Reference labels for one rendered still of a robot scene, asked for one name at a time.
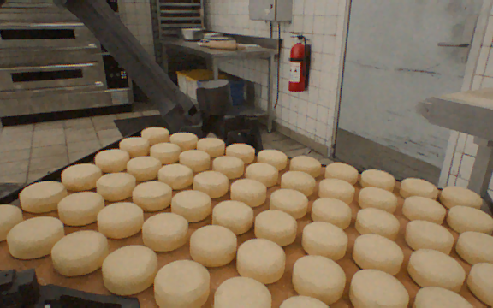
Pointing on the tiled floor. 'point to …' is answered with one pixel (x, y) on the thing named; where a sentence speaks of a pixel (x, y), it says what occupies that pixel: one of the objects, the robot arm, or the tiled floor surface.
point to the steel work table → (270, 48)
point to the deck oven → (49, 65)
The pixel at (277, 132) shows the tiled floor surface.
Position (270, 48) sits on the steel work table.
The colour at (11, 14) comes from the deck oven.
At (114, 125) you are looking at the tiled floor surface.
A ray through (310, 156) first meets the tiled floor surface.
